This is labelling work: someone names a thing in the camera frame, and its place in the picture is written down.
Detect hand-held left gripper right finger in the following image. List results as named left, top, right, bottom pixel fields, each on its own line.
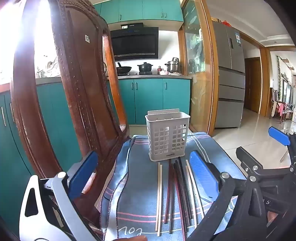
left=187, top=150, right=267, bottom=241

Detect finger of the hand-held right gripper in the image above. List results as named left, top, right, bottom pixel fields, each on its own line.
left=268, top=126, right=296, bottom=173
left=235, top=146, right=291, bottom=180

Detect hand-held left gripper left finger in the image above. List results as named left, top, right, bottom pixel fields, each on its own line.
left=20, top=151, right=99, bottom=241

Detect beige wooden chopstick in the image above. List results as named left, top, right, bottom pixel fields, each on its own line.
left=157, top=164, right=163, bottom=237
left=185, top=159, right=198, bottom=229
left=155, top=162, right=161, bottom=232
left=187, top=162, right=205, bottom=219

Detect black chopstick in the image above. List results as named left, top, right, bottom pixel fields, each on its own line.
left=178, top=157, right=193, bottom=220
left=169, top=163, right=175, bottom=234
left=175, top=159, right=190, bottom=227

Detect dark red chopstick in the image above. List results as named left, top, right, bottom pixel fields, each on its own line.
left=164, top=163, right=173, bottom=224
left=173, top=162, right=187, bottom=235

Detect white plastic utensil basket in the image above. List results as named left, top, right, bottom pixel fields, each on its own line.
left=145, top=108, right=191, bottom=162

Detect wooden dining chairs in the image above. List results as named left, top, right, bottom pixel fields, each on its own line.
left=269, top=88, right=295, bottom=123

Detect blue plaid cloth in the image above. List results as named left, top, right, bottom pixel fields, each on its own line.
left=100, top=132, right=247, bottom=241

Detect brown wooden door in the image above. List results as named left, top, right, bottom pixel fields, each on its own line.
left=244, top=57, right=262, bottom=114

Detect green plant garland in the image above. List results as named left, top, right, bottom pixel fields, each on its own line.
left=276, top=56, right=283, bottom=100

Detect grey multi-door refrigerator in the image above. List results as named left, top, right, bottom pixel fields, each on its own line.
left=211, top=21, right=245, bottom=128

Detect carved wooden chair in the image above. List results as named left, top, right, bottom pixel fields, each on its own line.
left=10, top=0, right=130, bottom=232

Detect wood framed glass door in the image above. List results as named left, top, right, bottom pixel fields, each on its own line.
left=178, top=0, right=219, bottom=137

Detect white dish rack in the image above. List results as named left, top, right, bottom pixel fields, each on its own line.
left=36, top=56, right=62, bottom=78

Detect black wok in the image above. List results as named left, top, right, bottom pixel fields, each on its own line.
left=116, top=62, right=132, bottom=75

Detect gas stove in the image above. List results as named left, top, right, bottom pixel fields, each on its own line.
left=117, top=71, right=153, bottom=76

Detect grey kitchen countertop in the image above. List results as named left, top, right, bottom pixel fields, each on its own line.
left=0, top=74, right=192, bottom=92

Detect stainless steel stock pot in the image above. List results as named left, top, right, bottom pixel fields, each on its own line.
left=165, top=57, right=181, bottom=73

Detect black lidded cooking pot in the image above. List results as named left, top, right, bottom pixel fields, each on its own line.
left=137, top=62, right=153, bottom=73

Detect black range hood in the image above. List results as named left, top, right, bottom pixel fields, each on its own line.
left=110, top=23, right=159, bottom=61

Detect teal upper cabinets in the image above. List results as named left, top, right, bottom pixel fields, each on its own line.
left=92, top=0, right=184, bottom=25

